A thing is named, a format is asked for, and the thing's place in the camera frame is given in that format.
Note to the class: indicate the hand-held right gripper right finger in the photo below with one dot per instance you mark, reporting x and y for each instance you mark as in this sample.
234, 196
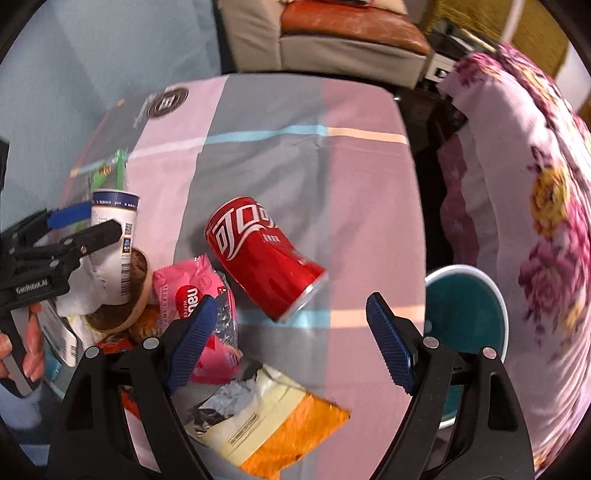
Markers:
390, 346

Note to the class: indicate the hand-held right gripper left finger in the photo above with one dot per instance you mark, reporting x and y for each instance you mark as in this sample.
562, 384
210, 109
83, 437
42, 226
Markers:
194, 341

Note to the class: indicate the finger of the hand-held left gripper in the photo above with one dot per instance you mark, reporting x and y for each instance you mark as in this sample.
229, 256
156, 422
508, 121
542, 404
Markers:
99, 234
69, 216

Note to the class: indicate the white paper cup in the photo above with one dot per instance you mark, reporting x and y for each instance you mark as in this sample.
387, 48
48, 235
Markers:
111, 203

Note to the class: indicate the orange snack wrapper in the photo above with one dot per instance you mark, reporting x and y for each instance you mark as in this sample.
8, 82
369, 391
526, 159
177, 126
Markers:
143, 330

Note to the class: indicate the brown coconut shell bowl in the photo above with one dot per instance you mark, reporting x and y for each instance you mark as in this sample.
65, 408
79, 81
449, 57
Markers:
141, 272

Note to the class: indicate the teal round bin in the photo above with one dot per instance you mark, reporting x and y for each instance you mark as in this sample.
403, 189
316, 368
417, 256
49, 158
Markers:
461, 309

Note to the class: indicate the person's left hand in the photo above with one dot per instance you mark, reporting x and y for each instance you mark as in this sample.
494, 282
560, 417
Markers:
35, 341

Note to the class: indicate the pink wafer packet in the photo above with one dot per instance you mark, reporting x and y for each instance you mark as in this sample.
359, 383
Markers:
184, 281

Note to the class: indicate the white barcode wrapper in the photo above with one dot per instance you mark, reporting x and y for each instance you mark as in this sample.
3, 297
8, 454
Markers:
64, 341

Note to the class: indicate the green straw packet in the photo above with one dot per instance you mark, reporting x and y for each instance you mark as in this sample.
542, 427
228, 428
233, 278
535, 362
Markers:
119, 161

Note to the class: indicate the yellow and orange snack bag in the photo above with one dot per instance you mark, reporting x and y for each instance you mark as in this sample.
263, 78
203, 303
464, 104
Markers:
277, 424

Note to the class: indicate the pink grey striped tablecloth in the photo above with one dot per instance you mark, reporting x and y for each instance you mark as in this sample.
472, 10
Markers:
346, 207

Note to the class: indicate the pink floral bedspread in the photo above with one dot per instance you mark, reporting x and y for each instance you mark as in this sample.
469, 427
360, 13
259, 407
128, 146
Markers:
508, 184

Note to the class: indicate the beige sofa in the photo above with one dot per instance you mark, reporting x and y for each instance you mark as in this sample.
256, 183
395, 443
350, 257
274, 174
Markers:
258, 46

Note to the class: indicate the black low table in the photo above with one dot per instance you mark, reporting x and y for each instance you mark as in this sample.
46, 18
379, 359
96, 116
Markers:
455, 48

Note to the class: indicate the brown leather seat cushion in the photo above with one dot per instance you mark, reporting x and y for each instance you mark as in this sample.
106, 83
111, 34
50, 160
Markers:
351, 27

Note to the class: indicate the yellow patterned cloth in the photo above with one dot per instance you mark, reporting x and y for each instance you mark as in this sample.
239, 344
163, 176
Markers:
540, 37

